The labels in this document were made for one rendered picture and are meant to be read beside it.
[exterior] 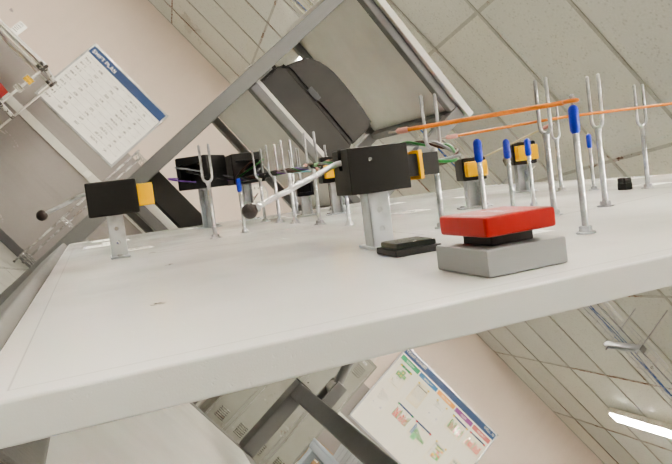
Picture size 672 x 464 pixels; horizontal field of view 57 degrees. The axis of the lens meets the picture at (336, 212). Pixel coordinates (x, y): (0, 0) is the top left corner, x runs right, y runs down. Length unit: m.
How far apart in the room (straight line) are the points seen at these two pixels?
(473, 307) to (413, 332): 0.03
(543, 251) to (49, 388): 0.26
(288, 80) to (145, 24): 7.00
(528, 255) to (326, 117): 1.36
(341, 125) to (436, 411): 7.38
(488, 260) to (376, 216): 0.21
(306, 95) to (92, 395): 1.46
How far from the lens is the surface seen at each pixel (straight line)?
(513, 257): 0.37
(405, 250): 0.48
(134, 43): 8.52
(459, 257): 0.38
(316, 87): 1.69
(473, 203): 0.92
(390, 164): 0.54
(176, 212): 1.56
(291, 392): 1.53
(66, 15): 8.71
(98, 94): 8.31
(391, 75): 1.92
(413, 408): 8.73
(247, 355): 0.27
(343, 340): 0.29
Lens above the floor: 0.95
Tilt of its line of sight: 15 degrees up
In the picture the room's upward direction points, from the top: 44 degrees clockwise
